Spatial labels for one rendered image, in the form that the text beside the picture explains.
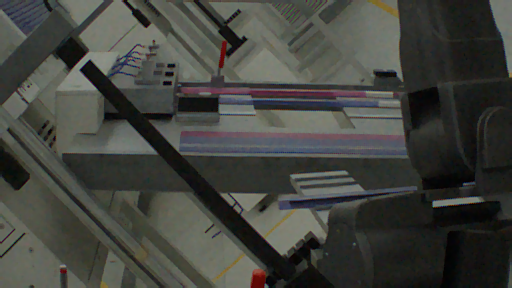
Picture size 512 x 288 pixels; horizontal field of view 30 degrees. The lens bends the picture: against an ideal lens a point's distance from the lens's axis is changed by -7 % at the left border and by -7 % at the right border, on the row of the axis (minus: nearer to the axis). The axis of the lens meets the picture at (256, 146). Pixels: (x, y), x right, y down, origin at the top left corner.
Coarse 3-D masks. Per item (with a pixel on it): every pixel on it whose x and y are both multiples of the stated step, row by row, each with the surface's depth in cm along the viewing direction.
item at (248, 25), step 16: (240, 16) 688; (256, 16) 669; (304, 16) 727; (240, 32) 657; (256, 32) 657; (272, 32) 670; (288, 32) 729; (288, 48) 689; (192, 64) 705; (208, 64) 661
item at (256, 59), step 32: (96, 0) 504; (128, 0) 505; (160, 0) 502; (224, 0) 507; (256, 0) 508; (288, 0) 509; (96, 32) 508; (128, 32) 509; (160, 32) 510; (192, 32) 506; (224, 64) 511; (256, 64) 516; (288, 64) 563; (352, 64) 514
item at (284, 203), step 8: (464, 184) 111; (472, 184) 111; (344, 192) 111; (352, 192) 111; (360, 192) 110; (368, 192) 110; (376, 192) 110; (384, 192) 110; (400, 192) 110; (280, 200) 109; (288, 200) 109; (296, 200) 109; (304, 200) 109; (312, 200) 109; (320, 200) 109; (328, 200) 110; (336, 200) 110; (344, 200) 110; (352, 200) 110; (280, 208) 109; (288, 208) 109; (296, 208) 109; (304, 208) 109
